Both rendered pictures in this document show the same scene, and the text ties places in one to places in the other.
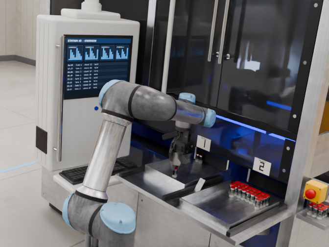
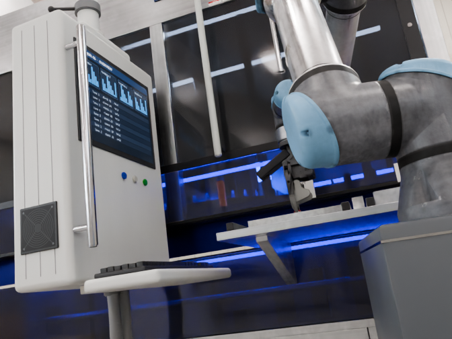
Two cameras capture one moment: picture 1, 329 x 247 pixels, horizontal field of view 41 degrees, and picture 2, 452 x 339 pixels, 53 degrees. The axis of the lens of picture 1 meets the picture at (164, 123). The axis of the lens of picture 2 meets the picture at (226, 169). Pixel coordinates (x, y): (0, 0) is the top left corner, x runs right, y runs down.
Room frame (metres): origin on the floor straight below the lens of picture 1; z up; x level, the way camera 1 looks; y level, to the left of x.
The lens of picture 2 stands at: (0.88, 0.69, 0.74)
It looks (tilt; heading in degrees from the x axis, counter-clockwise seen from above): 15 degrees up; 332
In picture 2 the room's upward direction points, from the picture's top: 8 degrees counter-clockwise
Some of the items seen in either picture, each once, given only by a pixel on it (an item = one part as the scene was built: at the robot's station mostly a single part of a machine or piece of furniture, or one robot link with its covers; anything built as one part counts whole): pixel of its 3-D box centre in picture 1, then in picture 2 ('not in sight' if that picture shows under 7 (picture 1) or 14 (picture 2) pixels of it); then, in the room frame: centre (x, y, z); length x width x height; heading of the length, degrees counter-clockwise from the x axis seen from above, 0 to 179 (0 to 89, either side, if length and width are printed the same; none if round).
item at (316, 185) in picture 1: (316, 191); not in sight; (1.67, -0.65, 0.99); 0.08 x 0.07 x 0.07; 136
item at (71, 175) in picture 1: (100, 169); (161, 269); (2.08, 0.30, 0.82); 0.40 x 0.14 x 0.02; 133
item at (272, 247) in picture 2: not in sight; (278, 262); (2.00, -0.03, 0.79); 0.34 x 0.03 x 0.13; 136
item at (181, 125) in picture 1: (184, 122); (289, 136); (1.92, -0.09, 1.16); 0.08 x 0.08 x 0.05
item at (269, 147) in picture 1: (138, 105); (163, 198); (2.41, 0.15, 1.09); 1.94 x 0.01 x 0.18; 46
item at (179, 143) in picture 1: (182, 139); (296, 161); (1.91, -0.09, 1.07); 0.09 x 0.08 x 0.12; 46
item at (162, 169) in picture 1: (188, 169); (304, 224); (2.00, -0.14, 0.90); 0.34 x 0.26 x 0.04; 136
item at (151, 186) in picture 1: (204, 191); (362, 222); (1.83, -0.21, 0.87); 0.70 x 0.48 x 0.02; 46
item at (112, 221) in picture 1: (115, 226); (422, 110); (1.30, 0.13, 0.96); 0.13 x 0.12 x 0.14; 60
